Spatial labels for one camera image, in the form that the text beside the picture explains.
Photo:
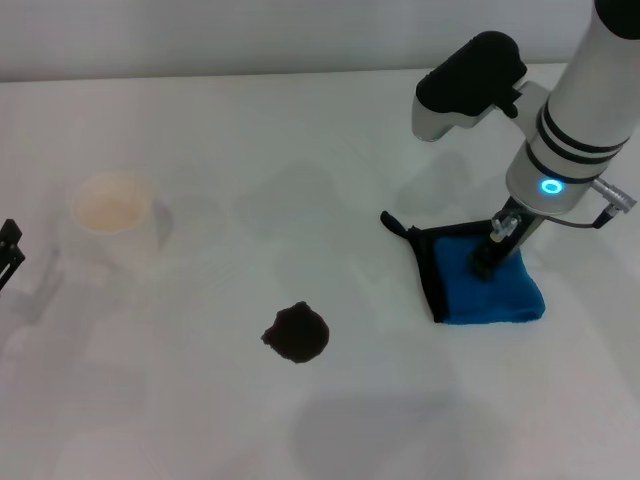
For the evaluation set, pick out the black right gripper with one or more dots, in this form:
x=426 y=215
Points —
x=525 y=225

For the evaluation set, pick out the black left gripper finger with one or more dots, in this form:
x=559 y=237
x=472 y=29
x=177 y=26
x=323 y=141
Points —
x=11 y=250

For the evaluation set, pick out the blue rag with black trim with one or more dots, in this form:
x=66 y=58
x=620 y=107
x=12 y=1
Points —
x=475 y=300

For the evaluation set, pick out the white paper cup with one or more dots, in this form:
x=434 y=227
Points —
x=110 y=220

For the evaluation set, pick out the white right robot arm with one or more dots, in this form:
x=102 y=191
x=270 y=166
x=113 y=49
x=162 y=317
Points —
x=575 y=115

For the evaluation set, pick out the black water stain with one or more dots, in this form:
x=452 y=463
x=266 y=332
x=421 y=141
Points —
x=297 y=332

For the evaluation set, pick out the right wrist camera housing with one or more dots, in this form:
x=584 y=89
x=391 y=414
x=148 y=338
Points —
x=465 y=90

